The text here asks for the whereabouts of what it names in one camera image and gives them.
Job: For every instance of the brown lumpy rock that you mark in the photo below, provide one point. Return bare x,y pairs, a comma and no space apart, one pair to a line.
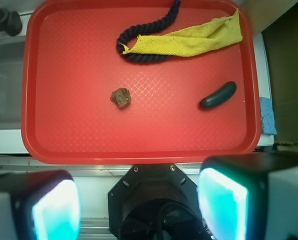
121,98

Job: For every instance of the red plastic tray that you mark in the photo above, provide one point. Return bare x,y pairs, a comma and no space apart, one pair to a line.
71,67

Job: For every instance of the blue sponge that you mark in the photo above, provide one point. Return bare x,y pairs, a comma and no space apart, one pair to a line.
267,117

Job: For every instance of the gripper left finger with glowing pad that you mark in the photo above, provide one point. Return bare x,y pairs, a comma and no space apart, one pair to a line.
39,205

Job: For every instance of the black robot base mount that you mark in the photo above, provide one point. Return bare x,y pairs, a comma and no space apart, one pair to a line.
155,202

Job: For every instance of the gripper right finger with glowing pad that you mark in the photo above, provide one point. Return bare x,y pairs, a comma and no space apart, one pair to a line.
253,196

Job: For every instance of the black faucet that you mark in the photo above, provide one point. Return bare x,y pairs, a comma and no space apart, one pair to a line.
10,22

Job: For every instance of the yellow cloth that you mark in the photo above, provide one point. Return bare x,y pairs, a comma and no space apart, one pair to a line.
195,40

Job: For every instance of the metal sink basin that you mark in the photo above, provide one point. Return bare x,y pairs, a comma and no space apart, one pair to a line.
11,69

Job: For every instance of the dark green plastic pickle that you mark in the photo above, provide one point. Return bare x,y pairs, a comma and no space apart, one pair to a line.
220,96

